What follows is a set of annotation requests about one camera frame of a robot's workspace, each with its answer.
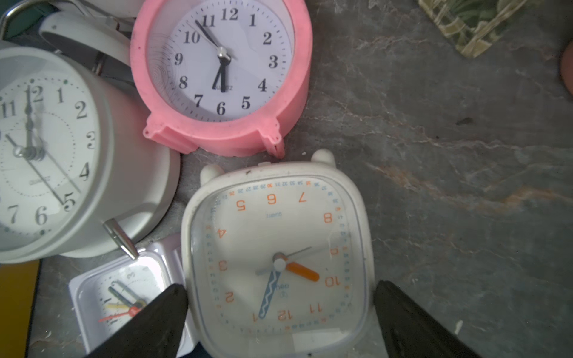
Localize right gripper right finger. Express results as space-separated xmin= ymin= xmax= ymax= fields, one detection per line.
xmin=374 ymin=280 xmax=479 ymax=358

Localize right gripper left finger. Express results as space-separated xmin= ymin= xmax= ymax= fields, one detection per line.
xmin=88 ymin=283 xmax=189 ymax=357

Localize white square clock orange numerals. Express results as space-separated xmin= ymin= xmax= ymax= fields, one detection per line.
xmin=181 ymin=149 xmax=375 ymax=357

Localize cream canvas tote bag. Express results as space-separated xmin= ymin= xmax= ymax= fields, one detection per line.
xmin=418 ymin=0 xmax=538 ymax=59

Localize small white square clock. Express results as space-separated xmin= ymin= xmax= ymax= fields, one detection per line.
xmin=69 ymin=234 xmax=198 ymax=357

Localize yellow rectangular alarm clock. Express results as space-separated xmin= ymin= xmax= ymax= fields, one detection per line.
xmin=1 ymin=260 xmax=40 ymax=357

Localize white twin bell clock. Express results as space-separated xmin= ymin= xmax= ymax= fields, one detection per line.
xmin=1 ymin=1 xmax=181 ymax=264

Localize pink round alarm clock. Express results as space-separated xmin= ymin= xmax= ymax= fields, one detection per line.
xmin=130 ymin=1 xmax=313 ymax=158

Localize pink cup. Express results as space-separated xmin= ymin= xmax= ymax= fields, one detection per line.
xmin=560 ymin=41 xmax=573 ymax=94

